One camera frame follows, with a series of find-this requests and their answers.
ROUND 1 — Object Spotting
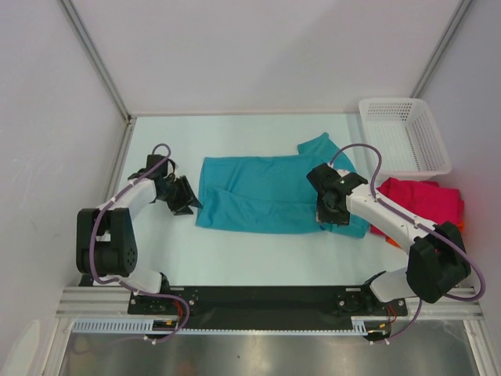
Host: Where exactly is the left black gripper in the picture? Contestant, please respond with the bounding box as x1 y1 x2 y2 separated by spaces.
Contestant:
158 175 202 215

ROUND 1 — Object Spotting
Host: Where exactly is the teal t shirt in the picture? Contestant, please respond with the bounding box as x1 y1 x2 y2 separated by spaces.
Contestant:
196 132 369 238

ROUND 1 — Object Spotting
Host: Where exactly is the white plastic perforated basket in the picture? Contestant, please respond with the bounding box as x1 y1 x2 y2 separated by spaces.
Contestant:
359 97 452 182

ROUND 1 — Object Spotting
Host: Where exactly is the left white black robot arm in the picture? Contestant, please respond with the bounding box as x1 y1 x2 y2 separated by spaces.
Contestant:
76 154 203 313

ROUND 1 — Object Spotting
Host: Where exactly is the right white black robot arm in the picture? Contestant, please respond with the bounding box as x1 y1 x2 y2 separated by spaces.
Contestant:
306 163 471 314

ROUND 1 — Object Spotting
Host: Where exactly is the folded red t shirt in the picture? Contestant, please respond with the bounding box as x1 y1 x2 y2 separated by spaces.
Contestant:
377 178 464 226

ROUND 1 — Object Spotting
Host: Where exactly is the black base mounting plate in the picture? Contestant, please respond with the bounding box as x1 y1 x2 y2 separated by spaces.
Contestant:
127 284 409 331

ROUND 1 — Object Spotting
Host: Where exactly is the folded orange t shirt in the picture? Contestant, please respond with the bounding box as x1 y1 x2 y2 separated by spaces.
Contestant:
386 221 465 248

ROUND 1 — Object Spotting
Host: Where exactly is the white slotted cable duct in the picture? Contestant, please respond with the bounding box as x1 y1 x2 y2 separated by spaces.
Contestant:
72 317 391 337

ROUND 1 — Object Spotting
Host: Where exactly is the right aluminium corner post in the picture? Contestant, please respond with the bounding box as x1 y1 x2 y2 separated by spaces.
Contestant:
410 0 476 98

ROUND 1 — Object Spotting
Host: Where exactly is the aluminium corner post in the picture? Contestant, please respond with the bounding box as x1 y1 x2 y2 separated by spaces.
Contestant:
57 0 132 124
410 0 476 98

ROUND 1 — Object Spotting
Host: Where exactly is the aluminium frame rail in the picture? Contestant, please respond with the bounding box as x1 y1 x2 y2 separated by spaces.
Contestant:
56 287 484 320

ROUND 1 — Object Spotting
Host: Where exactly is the left aluminium corner post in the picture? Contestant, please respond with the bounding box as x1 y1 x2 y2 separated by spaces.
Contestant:
57 0 132 124

